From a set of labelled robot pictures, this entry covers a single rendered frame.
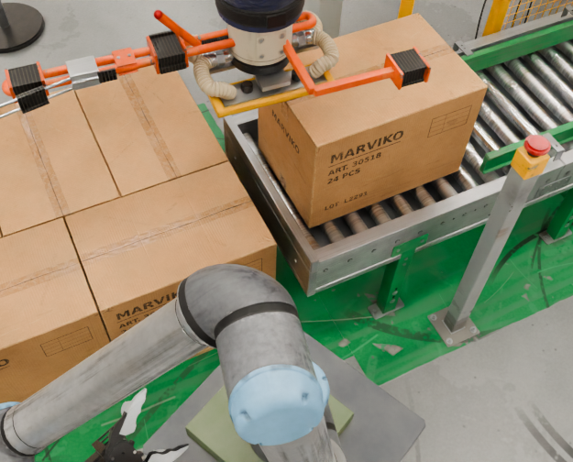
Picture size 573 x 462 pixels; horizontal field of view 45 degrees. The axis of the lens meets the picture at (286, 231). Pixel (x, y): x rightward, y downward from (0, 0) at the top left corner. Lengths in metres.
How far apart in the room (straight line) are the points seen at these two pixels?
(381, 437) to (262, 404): 0.96
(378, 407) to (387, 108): 0.88
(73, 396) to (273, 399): 0.40
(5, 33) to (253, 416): 3.38
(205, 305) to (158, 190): 1.52
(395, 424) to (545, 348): 1.21
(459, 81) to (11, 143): 1.57
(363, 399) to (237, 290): 0.95
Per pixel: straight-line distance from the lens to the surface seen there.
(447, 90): 2.24
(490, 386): 2.77
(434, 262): 2.98
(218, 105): 1.86
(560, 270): 3.13
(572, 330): 2.99
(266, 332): 0.88
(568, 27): 3.18
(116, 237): 2.34
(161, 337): 1.02
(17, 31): 4.04
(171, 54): 1.81
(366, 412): 1.81
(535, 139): 2.04
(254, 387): 0.86
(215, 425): 1.73
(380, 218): 2.38
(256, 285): 0.92
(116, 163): 2.55
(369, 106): 2.14
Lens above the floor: 2.42
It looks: 54 degrees down
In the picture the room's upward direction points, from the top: 3 degrees clockwise
